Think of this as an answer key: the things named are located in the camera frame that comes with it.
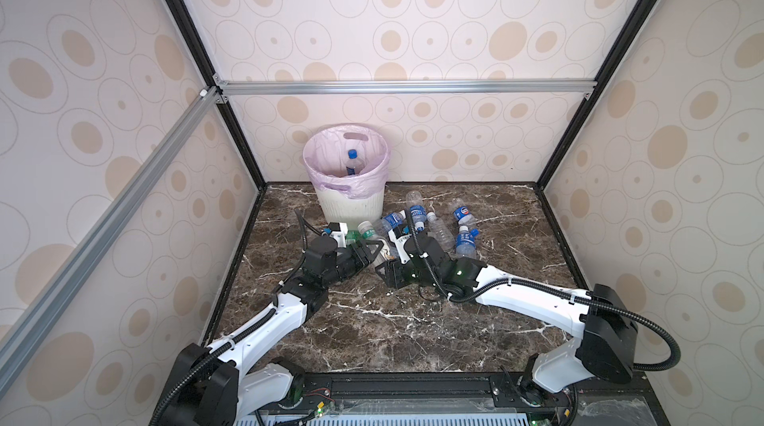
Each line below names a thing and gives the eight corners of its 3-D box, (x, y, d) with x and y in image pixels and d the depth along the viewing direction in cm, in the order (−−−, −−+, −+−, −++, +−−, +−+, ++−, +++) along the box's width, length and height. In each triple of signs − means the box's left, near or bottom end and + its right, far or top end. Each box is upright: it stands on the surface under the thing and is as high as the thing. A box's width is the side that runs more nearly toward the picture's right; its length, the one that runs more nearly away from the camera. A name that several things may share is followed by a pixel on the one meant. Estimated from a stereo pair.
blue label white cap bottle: (456, 258, 100) (459, 249, 96) (452, 232, 107) (455, 222, 103) (473, 258, 100) (477, 249, 96) (467, 232, 107) (471, 222, 103)
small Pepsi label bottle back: (467, 234, 107) (470, 226, 103) (450, 218, 111) (452, 210, 108) (477, 227, 109) (480, 219, 105) (460, 212, 113) (462, 204, 110)
